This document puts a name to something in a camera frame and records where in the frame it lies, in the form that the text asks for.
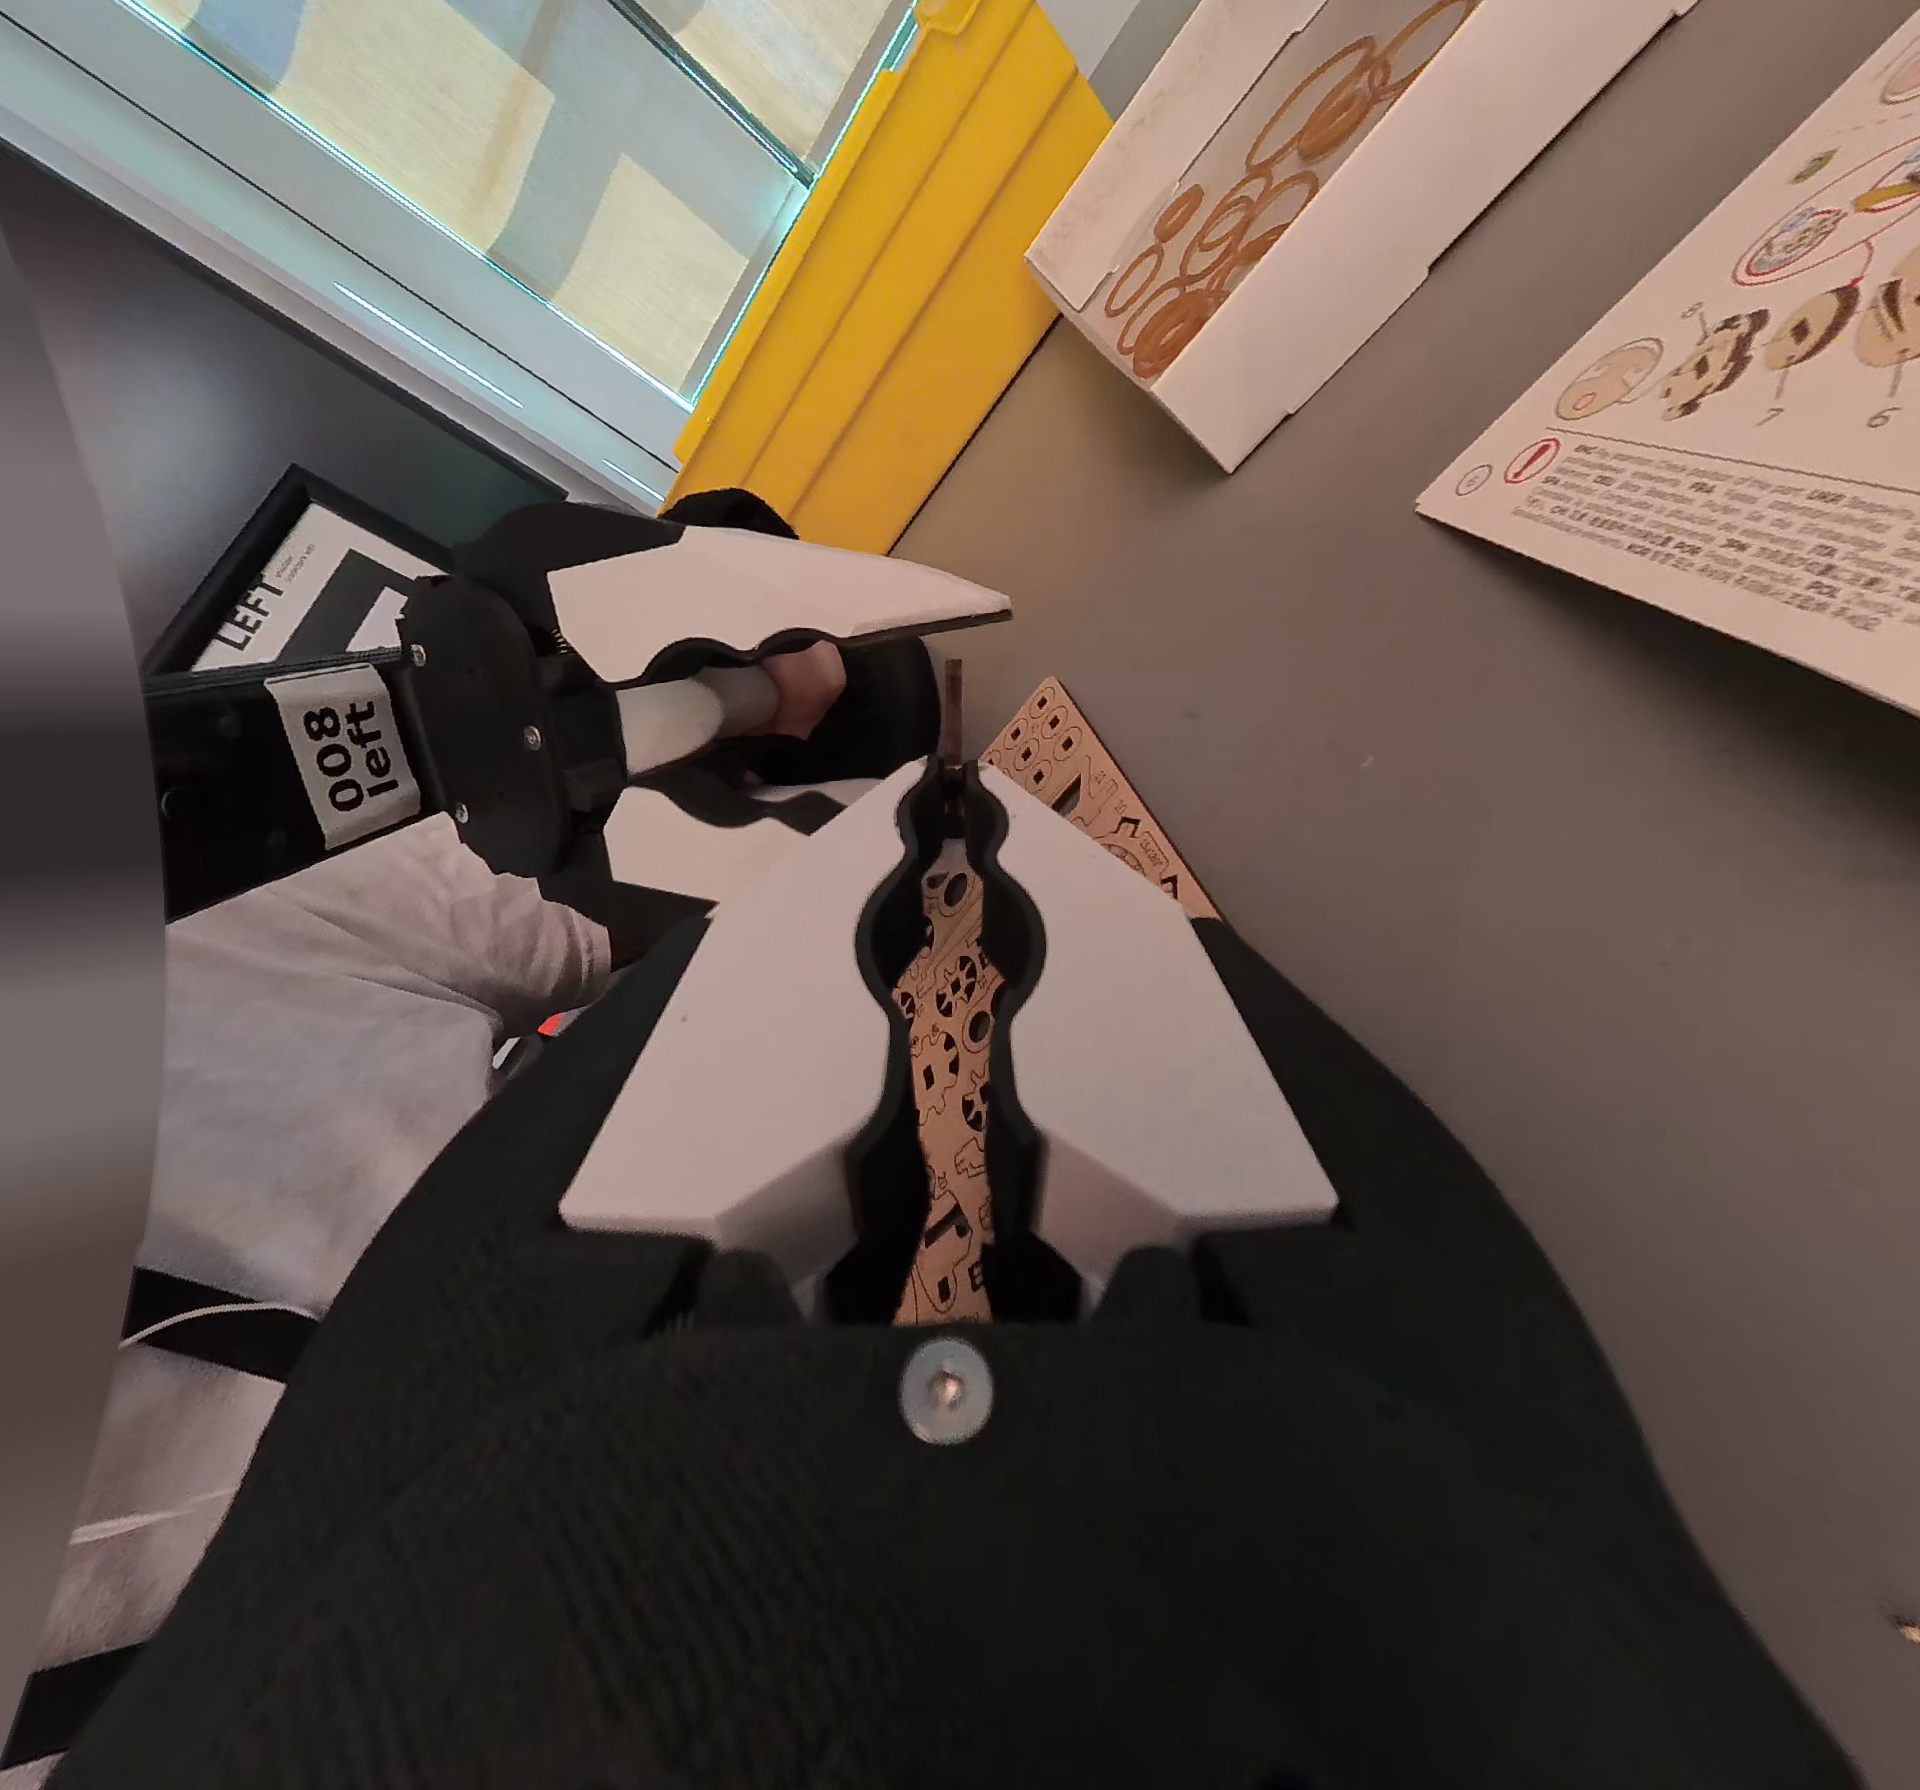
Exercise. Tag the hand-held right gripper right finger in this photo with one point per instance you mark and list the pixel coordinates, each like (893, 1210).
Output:
(1170, 1070)

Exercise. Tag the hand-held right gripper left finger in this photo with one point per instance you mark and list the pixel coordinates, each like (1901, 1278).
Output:
(721, 1070)

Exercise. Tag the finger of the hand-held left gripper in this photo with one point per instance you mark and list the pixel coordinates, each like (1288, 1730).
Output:
(812, 590)
(674, 853)

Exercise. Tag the small dark wooden model part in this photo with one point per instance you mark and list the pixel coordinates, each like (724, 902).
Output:
(952, 719)

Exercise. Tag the laser-cut wooden parts sheet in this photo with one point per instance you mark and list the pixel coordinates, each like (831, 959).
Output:
(1058, 755)

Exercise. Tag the person's left hand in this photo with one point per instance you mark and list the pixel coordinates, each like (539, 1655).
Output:
(812, 692)

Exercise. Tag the yellow plastic bin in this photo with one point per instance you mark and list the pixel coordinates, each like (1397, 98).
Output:
(900, 320)

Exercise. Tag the white cardboard box tray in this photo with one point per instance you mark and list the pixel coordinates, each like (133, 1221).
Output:
(1350, 305)

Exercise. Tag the window with blinds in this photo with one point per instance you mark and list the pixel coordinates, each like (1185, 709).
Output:
(451, 65)

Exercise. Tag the pile of tan rubber bands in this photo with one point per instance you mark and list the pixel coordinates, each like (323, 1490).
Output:
(1307, 140)

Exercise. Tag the printed instruction booklet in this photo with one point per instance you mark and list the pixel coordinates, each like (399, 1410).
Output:
(1725, 499)

